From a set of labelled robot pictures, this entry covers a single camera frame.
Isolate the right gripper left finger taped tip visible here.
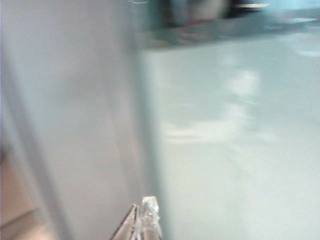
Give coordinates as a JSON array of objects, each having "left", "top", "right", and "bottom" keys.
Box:
[{"left": 109, "top": 203, "right": 138, "bottom": 240}]

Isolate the right gripper right finger taped tip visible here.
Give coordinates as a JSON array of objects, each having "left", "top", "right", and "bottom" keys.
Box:
[{"left": 136, "top": 195, "right": 164, "bottom": 240}]

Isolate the frosted glass wall panel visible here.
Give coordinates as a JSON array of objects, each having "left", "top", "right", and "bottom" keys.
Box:
[{"left": 134, "top": 0, "right": 320, "bottom": 240}]

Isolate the grey metal door frame pillar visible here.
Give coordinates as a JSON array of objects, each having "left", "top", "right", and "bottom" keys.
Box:
[{"left": 0, "top": 0, "right": 151, "bottom": 240}]

